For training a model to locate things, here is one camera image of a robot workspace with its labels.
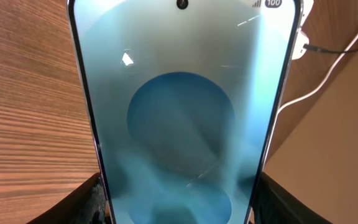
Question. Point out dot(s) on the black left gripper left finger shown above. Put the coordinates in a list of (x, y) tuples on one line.
[(85, 205)]

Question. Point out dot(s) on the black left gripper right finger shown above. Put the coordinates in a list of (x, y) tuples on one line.
[(274, 205)]

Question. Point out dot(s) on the blue screen smartphone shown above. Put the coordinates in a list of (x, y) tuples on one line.
[(182, 98)]

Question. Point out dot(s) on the white power strip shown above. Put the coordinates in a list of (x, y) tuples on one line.
[(301, 38)]

